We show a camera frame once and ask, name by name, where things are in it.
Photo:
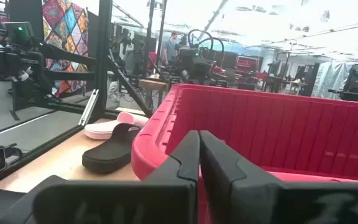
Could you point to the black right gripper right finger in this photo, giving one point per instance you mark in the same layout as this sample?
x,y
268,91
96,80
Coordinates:
x,y
235,199

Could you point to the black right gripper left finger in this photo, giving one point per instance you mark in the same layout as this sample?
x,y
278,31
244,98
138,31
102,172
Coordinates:
x,y
172,199

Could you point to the black slide sandal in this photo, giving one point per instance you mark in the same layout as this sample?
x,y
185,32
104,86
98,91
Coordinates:
x,y
110,155

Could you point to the pink slide sandal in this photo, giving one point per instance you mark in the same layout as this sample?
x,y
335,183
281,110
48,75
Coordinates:
x,y
104,130

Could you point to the red plastic bin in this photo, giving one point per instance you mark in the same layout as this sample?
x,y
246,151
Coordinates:
x,y
259,130

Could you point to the person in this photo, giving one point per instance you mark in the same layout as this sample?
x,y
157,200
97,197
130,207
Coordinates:
x,y
170,49

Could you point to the wooden background table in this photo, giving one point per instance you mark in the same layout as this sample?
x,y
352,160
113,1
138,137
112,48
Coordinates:
x,y
152,84

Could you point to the red tool cabinet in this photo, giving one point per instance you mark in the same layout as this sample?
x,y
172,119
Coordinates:
x,y
247,63

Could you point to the silver aluminium bar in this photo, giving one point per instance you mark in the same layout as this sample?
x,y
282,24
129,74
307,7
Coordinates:
x,y
89,107

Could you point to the silver plastic tarp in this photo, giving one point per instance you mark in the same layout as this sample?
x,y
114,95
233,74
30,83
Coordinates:
x,y
331,81

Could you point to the colourful patchwork quilt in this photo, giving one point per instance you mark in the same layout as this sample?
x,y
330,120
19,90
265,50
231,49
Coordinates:
x,y
64,28

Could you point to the black aluminium frame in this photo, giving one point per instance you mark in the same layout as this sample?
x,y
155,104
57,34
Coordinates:
x,y
102,62

